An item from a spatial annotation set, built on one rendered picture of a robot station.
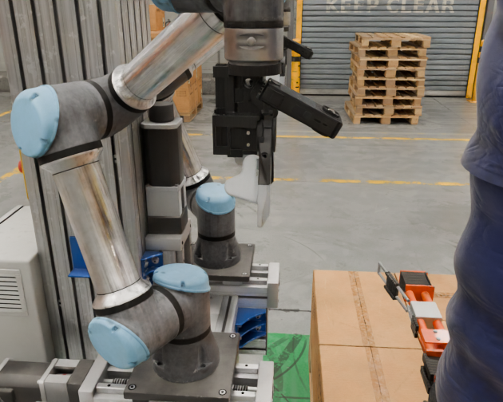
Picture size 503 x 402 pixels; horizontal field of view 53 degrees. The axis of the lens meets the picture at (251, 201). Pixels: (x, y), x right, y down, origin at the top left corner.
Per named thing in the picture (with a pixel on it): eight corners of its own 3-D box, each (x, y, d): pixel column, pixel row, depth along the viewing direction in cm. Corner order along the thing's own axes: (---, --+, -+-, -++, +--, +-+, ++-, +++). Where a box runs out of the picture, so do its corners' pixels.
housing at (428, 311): (441, 333, 122) (444, 317, 120) (412, 332, 123) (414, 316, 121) (434, 317, 129) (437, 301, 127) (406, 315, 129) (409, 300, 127)
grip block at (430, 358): (477, 402, 101) (483, 378, 99) (427, 399, 102) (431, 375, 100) (465, 373, 109) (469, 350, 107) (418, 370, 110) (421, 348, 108)
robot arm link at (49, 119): (192, 338, 102) (100, 70, 93) (136, 381, 90) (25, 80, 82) (153, 336, 109) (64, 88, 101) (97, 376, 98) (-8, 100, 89)
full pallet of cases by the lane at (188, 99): (190, 122, 811) (185, 5, 747) (127, 120, 818) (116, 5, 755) (203, 107, 924) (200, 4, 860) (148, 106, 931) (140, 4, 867)
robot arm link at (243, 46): (284, 25, 67) (283, 29, 60) (283, 61, 69) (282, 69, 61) (227, 25, 68) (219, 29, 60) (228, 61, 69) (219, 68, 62)
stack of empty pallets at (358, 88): (422, 125, 791) (433, 37, 743) (350, 124, 799) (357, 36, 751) (405, 108, 910) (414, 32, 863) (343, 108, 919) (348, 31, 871)
